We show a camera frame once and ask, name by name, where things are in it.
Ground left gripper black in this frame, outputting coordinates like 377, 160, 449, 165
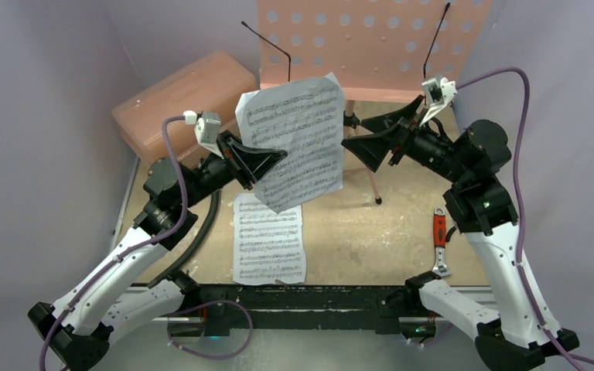
179, 131, 286, 209

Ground sheet music page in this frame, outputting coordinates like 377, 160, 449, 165
233, 193, 307, 286
235, 73, 346, 213

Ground pink music stand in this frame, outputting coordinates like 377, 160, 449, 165
241, 0, 495, 206

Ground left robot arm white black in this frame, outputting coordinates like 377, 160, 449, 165
28, 131, 288, 370

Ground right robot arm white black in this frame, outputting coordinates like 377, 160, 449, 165
342, 98, 579, 370

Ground translucent orange plastic box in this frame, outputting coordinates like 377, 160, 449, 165
112, 51, 258, 165

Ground black rubber hose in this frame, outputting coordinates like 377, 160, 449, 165
145, 189, 222, 291

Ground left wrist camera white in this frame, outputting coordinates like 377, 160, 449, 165
183, 111, 224, 158

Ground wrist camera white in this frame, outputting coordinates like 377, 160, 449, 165
183, 111, 224, 158
418, 75, 458, 127

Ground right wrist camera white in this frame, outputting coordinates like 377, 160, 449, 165
418, 75, 458, 127

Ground red handled tool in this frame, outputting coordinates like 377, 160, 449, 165
432, 207, 451, 277

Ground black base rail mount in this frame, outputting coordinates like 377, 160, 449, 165
179, 284, 447, 338

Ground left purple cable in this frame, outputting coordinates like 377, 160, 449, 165
38, 115, 254, 371

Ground purple cable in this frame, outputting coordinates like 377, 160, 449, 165
38, 115, 254, 371
405, 66, 594, 371

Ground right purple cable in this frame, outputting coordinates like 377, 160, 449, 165
405, 66, 594, 371

